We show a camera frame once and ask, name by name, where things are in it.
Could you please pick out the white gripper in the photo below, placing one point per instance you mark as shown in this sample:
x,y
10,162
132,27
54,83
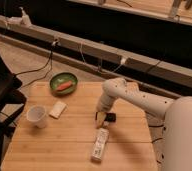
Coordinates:
x,y
105,103

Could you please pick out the black eraser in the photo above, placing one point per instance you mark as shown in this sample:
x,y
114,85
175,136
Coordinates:
x,y
110,117

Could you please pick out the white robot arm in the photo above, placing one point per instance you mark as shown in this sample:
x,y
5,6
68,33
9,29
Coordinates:
x,y
176,113

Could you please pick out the white sponge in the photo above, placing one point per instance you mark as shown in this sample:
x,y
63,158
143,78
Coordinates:
x,y
57,109

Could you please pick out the orange carrot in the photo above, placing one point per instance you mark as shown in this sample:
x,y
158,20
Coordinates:
x,y
64,86

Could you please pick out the green bowl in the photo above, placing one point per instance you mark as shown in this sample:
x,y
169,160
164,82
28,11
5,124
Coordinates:
x,y
61,78

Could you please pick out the white plastic cup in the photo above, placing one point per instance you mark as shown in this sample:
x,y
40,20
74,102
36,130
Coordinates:
x,y
37,116

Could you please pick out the black chair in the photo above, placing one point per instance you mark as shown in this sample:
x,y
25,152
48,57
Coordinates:
x,y
9,94

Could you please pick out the white spray bottle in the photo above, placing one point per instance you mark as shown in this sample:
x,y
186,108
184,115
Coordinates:
x,y
25,18

